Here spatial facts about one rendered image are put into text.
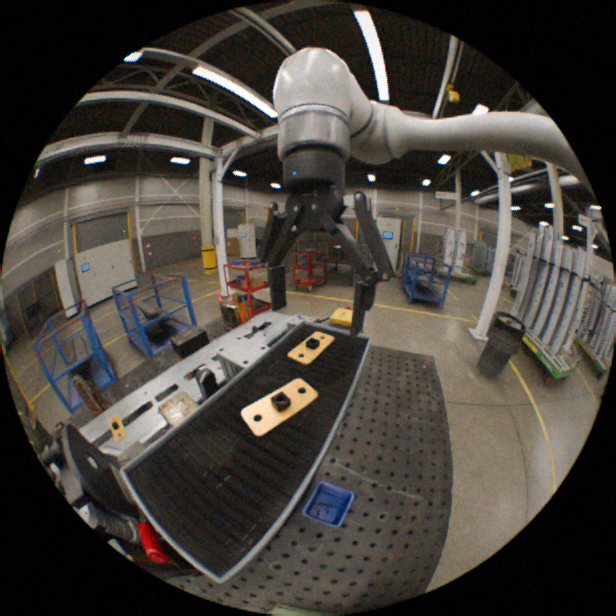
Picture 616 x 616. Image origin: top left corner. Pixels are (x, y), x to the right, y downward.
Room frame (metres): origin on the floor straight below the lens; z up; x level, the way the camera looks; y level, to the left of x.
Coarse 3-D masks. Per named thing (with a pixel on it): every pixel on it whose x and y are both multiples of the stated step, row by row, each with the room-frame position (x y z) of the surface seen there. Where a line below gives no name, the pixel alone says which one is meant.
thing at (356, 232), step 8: (352, 224) 7.13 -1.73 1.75; (376, 224) 6.77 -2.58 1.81; (320, 232) 7.63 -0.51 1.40; (352, 232) 7.13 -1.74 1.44; (360, 232) 7.00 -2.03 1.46; (400, 232) 6.42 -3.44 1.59; (320, 240) 7.61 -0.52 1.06; (328, 240) 7.49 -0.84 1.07; (360, 240) 6.99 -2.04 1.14; (400, 240) 6.39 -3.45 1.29; (320, 248) 7.63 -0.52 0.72; (368, 248) 6.86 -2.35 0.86; (320, 256) 7.62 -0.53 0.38; (368, 256) 6.85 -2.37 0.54; (400, 256) 6.35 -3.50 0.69; (400, 264) 6.33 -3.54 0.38
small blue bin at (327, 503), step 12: (324, 492) 0.10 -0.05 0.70; (336, 492) 0.10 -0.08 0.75; (348, 492) 0.08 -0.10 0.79; (312, 504) 0.07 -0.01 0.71; (324, 504) 0.06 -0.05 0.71; (336, 504) 0.06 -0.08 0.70; (348, 504) 0.05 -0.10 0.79; (312, 516) 0.03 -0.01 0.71; (324, 516) 0.03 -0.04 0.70; (336, 516) 0.02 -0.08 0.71
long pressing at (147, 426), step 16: (256, 320) 0.63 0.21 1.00; (272, 320) 0.63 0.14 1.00; (224, 336) 0.50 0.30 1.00; (256, 336) 0.51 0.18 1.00; (272, 336) 0.51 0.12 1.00; (208, 352) 0.40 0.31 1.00; (176, 368) 0.31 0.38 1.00; (192, 368) 0.33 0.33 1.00; (144, 384) 0.23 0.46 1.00; (160, 384) 0.24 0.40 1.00; (176, 384) 0.26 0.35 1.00; (192, 384) 0.27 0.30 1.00; (128, 400) 0.16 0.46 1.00; (144, 400) 0.18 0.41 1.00; (112, 416) 0.09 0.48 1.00; (144, 416) 0.14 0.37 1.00; (160, 416) 0.15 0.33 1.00; (80, 432) -0.02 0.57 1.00; (96, 432) 0.02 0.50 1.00; (128, 432) 0.08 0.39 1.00; (144, 432) 0.10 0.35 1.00; (112, 448) 0.02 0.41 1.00
